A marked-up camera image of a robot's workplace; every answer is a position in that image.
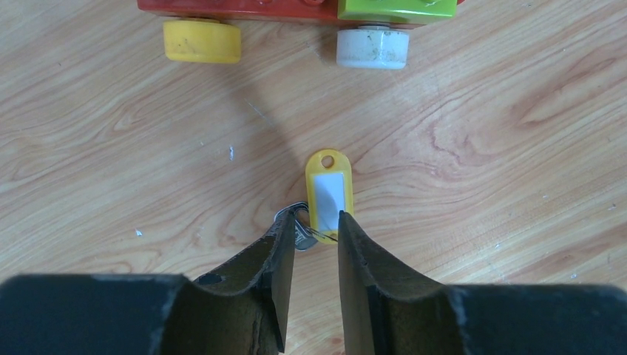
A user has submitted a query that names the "red lego toy car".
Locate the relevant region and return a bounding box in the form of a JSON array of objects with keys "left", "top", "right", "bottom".
[{"left": 137, "top": 0, "right": 465, "bottom": 70}]

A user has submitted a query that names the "silver key with yellow tag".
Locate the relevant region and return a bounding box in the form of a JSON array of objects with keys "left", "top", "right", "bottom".
[{"left": 274, "top": 149, "right": 354, "bottom": 251}]

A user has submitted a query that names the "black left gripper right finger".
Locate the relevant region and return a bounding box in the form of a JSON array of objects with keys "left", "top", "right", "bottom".
[{"left": 338, "top": 212, "right": 626, "bottom": 354}]

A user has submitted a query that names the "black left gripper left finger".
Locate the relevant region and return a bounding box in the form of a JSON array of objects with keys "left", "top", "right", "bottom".
[{"left": 1, "top": 212, "right": 295, "bottom": 354}]

